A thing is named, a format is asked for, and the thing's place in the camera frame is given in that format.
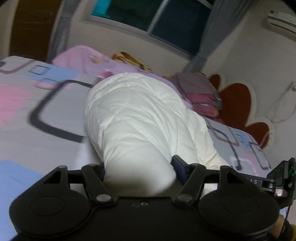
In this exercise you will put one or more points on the yellow patterned pillow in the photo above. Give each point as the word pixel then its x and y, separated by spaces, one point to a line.
pixel 126 58

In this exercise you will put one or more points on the patterned grey blue pink bedspread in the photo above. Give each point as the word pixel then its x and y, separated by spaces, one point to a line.
pixel 44 145

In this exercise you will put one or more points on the pink blanket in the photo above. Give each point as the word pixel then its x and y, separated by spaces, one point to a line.
pixel 104 67

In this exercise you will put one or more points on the grey right curtain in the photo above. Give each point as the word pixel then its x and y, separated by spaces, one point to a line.
pixel 224 18

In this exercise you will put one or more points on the red white scalloped headboard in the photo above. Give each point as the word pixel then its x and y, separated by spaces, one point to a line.
pixel 239 109

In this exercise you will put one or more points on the window with grey frame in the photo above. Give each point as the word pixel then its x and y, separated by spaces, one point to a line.
pixel 177 25

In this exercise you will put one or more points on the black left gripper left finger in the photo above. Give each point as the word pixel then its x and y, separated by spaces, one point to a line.
pixel 93 183

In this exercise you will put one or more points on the grey curtain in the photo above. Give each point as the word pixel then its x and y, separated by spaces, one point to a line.
pixel 224 18
pixel 61 30

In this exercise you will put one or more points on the white puffy down jacket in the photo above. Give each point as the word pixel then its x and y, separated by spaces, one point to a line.
pixel 136 125

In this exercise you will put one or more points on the white wall air conditioner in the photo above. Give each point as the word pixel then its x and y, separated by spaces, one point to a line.
pixel 281 20

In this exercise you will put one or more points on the brown wooden door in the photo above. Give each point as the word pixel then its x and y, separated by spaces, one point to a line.
pixel 32 28

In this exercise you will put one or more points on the grey left curtain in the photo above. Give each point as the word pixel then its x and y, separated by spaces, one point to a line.
pixel 61 30

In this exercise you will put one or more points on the stack of folded clothes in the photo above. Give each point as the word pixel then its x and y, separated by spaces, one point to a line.
pixel 197 90

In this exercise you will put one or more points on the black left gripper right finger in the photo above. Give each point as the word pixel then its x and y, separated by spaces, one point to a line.
pixel 191 176

